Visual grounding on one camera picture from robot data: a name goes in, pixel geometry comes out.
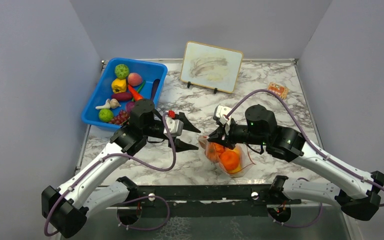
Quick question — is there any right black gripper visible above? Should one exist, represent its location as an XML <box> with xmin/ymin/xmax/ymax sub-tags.
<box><xmin>208</xmin><ymin>118</ymin><xmax>268</xmax><ymax>151</ymax></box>

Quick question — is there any toy orange pumpkin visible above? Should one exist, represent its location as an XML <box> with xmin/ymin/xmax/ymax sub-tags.
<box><xmin>205</xmin><ymin>142</ymin><xmax>225</xmax><ymax>162</ymax></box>

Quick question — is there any toy orange tangerine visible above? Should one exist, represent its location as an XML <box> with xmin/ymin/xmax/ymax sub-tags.
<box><xmin>219</xmin><ymin>150</ymin><xmax>241</xmax><ymax>171</ymax></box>

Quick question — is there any clear zip top bag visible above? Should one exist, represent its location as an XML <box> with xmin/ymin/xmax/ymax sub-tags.
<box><xmin>198</xmin><ymin>136</ymin><xmax>256</xmax><ymax>178</ymax></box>

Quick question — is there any toy yellow lemon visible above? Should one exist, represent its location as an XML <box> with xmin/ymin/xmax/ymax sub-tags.
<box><xmin>227</xmin><ymin>164</ymin><xmax>242</xmax><ymax>175</ymax></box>

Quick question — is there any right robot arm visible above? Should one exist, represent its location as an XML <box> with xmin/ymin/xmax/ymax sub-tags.
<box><xmin>207</xmin><ymin>104</ymin><xmax>384</xmax><ymax>221</ymax></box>

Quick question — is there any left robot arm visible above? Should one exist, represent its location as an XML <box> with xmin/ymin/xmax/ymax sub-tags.
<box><xmin>41</xmin><ymin>98</ymin><xmax>200</xmax><ymax>238</ymax></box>

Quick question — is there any toy purple eggplant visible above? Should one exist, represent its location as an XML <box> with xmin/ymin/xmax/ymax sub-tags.
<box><xmin>150</xmin><ymin>79</ymin><xmax>161</xmax><ymax>101</ymax></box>

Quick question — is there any toy carrot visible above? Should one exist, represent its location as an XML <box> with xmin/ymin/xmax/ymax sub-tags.
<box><xmin>127</xmin><ymin>84</ymin><xmax>144</xmax><ymax>101</ymax></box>

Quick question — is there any toy green chili pepper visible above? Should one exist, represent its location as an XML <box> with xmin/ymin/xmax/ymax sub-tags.
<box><xmin>136</xmin><ymin>81</ymin><xmax>146</xmax><ymax>94</ymax></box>

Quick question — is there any toy red grapes bunch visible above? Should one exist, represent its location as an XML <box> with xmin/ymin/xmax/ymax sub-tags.
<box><xmin>108</xmin><ymin>110</ymin><xmax>130</xmax><ymax>126</ymax></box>

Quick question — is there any whiteboard on stand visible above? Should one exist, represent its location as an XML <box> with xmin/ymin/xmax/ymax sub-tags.
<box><xmin>179</xmin><ymin>41</ymin><xmax>244</xmax><ymax>93</ymax></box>

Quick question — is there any toy purple sweet potato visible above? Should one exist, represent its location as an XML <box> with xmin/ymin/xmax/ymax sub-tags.
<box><xmin>111</xmin><ymin>91</ymin><xmax>133</xmax><ymax>102</ymax></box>

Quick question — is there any toy garlic bulb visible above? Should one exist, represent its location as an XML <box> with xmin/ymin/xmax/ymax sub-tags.
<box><xmin>109</xmin><ymin>98</ymin><xmax>121</xmax><ymax>109</ymax></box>

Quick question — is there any orange snack packet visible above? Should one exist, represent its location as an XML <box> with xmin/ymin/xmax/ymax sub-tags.
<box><xmin>267</xmin><ymin>82</ymin><xmax>289</xmax><ymax>100</ymax></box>

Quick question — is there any blue plastic bin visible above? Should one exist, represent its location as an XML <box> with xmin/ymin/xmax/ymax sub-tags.
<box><xmin>81</xmin><ymin>57</ymin><xmax>168</xmax><ymax>132</ymax></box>

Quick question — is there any toy green crinkled lime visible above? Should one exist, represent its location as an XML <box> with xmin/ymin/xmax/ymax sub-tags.
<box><xmin>98</xmin><ymin>109</ymin><xmax>114</xmax><ymax>123</ymax></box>

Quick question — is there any toy yellow bell pepper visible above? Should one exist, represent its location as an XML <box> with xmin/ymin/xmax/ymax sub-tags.
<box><xmin>111</xmin><ymin>78</ymin><xmax>128</xmax><ymax>94</ymax></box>

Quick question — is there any toy green lettuce ball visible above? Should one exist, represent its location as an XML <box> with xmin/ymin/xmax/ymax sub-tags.
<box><xmin>114</xmin><ymin>64</ymin><xmax>130</xmax><ymax>80</ymax></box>

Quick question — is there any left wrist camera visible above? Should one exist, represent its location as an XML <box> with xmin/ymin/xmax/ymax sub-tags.
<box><xmin>163</xmin><ymin>110</ymin><xmax>183</xmax><ymax>137</ymax></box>

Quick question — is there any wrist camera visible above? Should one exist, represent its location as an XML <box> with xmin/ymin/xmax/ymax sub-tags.
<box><xmin>163</xmin><ymin>110</ymin><xmax>183</xmax><ymax>137</ymax></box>
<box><xmin>213</xmin><ymin>104</ymin><xmax>232</xmax><ymax>126</ymax></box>

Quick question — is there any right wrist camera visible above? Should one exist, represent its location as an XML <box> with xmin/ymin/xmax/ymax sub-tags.
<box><xmin>213</xmin><ymin>104</ymin><xmax>232</xmax><ymax>126</ymax></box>

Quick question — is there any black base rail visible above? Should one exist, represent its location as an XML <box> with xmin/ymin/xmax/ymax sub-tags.
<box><xmin>115</xmin><ymin>176</ymin><xmax>301</xmax><ymax>220</ymax></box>

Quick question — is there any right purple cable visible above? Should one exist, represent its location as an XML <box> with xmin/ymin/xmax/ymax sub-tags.
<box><xmin>223</xmin><ymin>88</ymin><xmax>384</xmax><ymax>229</ymax></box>

